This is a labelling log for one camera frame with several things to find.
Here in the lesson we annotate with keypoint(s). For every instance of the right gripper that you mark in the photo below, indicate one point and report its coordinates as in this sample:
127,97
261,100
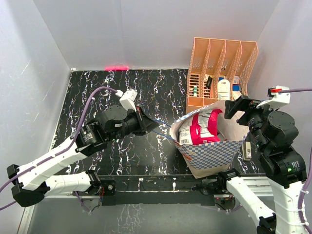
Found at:
243,103

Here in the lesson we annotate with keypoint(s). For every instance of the black yellow highlighter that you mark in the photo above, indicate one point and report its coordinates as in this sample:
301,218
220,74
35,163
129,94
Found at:
208,82

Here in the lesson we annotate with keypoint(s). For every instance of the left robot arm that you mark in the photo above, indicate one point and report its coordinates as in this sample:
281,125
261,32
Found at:
38,179

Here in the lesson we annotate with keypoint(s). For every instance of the white red paper box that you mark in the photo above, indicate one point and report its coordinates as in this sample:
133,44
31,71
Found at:
236,94

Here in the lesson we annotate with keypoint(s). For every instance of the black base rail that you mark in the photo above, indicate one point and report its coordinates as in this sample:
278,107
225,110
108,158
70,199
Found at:
159,189

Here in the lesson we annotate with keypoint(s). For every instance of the pink snack bag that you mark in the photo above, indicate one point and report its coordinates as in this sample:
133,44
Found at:
201,128

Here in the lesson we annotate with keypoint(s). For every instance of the orange desk organizer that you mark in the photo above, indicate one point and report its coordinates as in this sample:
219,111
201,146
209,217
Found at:
218,58

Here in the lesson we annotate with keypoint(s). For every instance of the blue checkered paper bag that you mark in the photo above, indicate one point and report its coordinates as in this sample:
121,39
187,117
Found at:
208,159

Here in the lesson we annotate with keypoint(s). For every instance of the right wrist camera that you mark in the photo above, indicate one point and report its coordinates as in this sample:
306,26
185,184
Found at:
279,96

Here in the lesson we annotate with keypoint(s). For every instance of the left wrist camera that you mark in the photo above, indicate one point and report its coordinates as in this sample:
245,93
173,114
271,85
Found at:
127,99

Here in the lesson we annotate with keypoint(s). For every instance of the white tube with label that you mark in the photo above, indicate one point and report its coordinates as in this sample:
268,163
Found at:
223,89

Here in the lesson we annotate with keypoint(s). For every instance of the beige stapler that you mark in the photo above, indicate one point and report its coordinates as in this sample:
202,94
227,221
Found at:
246,151

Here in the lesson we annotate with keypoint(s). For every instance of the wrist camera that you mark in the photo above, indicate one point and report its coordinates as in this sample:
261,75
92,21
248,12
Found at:
127,99
279,96

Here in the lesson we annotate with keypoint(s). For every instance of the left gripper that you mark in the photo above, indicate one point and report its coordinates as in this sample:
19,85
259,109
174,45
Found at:
148,124

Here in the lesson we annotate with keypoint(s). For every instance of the red white staples box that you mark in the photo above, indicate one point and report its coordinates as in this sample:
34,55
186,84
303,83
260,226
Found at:
236,80

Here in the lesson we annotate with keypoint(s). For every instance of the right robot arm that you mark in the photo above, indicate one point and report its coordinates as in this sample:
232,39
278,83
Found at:
285,169

